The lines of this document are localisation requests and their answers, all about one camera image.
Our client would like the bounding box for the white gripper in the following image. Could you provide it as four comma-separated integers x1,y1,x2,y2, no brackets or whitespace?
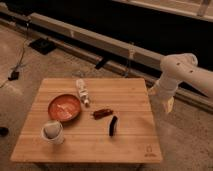
148,86,174,114

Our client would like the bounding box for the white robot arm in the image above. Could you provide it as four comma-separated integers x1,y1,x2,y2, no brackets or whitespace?
149,53,213,114

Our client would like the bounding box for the red-brown snack wrapper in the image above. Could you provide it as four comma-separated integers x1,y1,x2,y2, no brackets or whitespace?
92,109,113,120

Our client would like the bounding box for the wooden table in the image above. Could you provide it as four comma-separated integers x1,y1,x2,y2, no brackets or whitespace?
11,78,162,163

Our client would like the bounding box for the orange bowl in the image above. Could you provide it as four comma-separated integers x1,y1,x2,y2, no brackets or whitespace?
48,94,81,122

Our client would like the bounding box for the white cup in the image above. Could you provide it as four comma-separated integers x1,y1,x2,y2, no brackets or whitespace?
41,120,64,144

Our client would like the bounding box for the black floor plate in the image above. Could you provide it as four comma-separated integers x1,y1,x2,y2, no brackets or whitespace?
29,38,56,55

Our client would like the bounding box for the black floor bracket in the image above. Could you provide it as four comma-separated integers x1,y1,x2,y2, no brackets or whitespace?
95,57,109,70

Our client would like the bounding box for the black cable with plug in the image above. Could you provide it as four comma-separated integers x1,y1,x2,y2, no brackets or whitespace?
7,19,31,82

